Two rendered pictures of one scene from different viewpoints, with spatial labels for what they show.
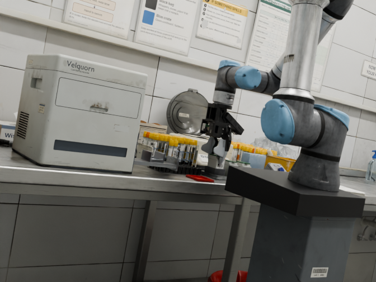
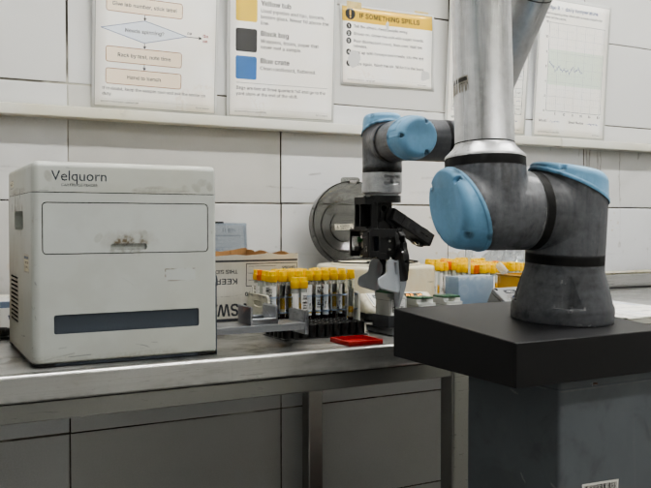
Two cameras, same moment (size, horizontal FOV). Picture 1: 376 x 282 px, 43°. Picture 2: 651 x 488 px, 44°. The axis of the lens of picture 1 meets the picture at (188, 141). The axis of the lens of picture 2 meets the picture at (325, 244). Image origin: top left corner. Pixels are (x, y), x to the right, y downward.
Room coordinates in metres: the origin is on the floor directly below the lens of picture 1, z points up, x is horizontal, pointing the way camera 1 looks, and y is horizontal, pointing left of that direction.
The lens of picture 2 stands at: (0.15, -0.21, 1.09)
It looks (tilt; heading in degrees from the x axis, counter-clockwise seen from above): 1 degrees down; 8
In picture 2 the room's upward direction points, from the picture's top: straight up
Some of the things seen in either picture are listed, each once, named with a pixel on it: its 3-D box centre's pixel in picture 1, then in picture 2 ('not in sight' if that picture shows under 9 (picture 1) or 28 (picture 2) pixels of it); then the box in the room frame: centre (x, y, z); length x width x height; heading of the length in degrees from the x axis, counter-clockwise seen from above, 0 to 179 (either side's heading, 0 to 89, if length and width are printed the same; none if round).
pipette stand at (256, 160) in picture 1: (252, 166); (469, 299); (1.86, -0.27, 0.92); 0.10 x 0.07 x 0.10; 133
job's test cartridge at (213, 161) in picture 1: (215, 164); (390, 309); (1.70, -0.11, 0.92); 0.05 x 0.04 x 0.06; 39
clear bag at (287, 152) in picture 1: (288, 159); not in sight; (2.56, -0.55, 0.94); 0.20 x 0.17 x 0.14; 107
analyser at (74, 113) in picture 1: (82, 113); (116, 259); (1.44, 0.33, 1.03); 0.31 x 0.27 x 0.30; 126
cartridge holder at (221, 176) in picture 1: (214, 172); (390, 323); (1.70, -0.11, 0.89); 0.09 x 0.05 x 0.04; 38
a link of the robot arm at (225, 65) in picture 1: (228, 76); (383, 143); (1.68, -0.10, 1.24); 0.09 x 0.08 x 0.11; 28
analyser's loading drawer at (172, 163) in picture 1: (146, 158); (245, 320); (1.48, 0.12, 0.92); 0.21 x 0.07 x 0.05; 126
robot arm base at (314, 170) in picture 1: (316, 168); (563, 286); (1.41, -0.39, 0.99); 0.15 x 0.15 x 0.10
